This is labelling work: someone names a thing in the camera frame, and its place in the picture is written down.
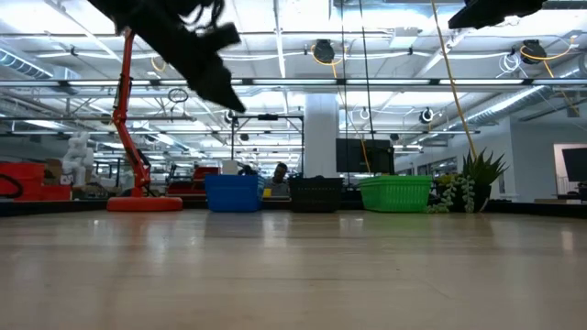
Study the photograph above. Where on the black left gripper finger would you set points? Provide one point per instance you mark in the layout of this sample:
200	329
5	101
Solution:
215	82

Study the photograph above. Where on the green slotted plastic basket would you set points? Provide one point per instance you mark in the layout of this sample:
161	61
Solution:
394	197

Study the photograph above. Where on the white square pillar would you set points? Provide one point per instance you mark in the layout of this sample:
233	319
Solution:
321	133

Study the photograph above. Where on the black wall screen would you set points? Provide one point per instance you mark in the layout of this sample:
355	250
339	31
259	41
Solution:
575	165

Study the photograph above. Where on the brown cardboard box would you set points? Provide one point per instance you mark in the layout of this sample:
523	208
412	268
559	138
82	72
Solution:
53	167

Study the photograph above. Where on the silver ventilation duct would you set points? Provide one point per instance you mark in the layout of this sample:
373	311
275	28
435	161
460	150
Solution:
518	103
23	66

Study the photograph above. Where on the long ceiling light bar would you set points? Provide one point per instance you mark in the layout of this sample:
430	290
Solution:
390	82

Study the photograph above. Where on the black monitor screen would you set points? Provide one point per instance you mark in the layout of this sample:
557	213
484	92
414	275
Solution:
351	156

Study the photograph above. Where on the white humanoid figure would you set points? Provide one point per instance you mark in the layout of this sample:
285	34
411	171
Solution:
78	158

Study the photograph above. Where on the red storage boxes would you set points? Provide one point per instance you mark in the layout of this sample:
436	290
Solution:
32	176

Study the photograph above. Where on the spiky green plant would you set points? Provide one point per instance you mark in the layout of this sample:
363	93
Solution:
481	172

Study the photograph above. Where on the red articulated stand with base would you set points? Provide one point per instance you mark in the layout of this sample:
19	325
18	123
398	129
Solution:
144	204

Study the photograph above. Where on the red tool cart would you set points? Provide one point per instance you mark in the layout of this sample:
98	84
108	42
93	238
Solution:
204	173

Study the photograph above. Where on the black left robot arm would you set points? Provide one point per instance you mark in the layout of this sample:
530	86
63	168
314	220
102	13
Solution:
107	9

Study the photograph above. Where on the black low shelf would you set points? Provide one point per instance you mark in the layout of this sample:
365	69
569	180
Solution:
527	208

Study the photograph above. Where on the black metal frame rig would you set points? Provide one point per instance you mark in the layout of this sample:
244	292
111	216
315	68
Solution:
268	117

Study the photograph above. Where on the small black ceiling reel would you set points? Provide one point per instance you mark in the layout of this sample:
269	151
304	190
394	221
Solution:
229	115
427	115

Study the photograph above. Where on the trailing succulent plant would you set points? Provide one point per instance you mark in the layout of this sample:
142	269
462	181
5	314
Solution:
447	194

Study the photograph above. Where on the person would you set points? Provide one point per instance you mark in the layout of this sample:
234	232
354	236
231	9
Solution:
247	170
279	172

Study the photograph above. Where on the dark plant pot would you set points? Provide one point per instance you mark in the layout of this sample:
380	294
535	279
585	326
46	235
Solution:
481	197

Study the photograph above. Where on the small yellow object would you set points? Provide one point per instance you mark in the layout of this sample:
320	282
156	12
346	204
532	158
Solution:
267	192

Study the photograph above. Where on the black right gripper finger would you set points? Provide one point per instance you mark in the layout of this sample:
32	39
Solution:
481	17

